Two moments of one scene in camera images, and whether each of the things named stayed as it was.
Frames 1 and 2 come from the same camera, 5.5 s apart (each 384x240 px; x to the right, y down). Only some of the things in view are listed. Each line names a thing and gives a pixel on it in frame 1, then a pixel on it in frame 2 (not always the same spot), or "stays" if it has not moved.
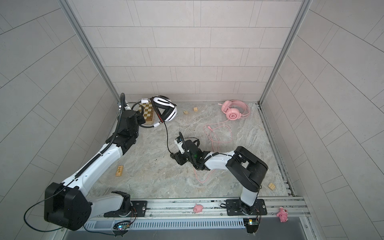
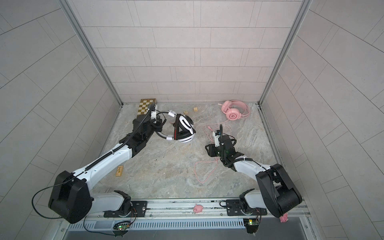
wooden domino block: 119,170 stays
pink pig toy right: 283,214 stays
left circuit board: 124,225 stays
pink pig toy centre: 198,208 stays
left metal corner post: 89,49 stays
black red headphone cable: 162,120 → 175,130
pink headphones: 234,109 stays
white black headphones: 165,108 → 183,127
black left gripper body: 140,120 → 157,127
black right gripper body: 184,158 → 217,152
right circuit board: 251,224 stays
